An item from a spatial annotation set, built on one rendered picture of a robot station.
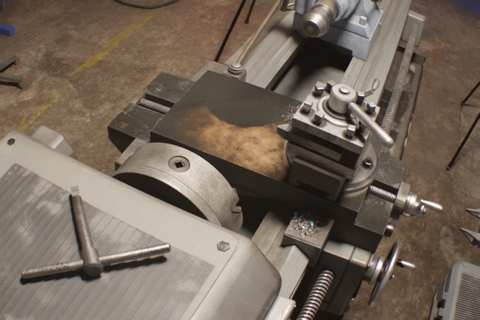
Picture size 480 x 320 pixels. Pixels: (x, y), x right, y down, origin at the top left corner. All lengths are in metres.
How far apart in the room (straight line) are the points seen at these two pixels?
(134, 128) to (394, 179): 0.72
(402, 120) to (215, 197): 1.72
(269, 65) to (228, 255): 1.24
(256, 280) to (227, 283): 0.05
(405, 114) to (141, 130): 1.45
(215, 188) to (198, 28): 2.82
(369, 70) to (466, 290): 0.99
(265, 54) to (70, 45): 1.97
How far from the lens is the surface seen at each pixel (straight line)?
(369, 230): 1.36
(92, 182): 0.75
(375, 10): 2.16
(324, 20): 1.64
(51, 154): 0.80
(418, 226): 2.67
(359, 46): 2.02
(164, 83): 1.69
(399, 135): 2.46
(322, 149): 1.21
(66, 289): 0.64
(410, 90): 2.80
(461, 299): 2.16
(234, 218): 0.98
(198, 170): 0.94
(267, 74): 1.82
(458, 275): 2.22
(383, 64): 2.06
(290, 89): 1.97
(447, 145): 3.24
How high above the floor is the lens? 1.87
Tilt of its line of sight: 44 degrees down
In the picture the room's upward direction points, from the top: 7 degrees clockwise
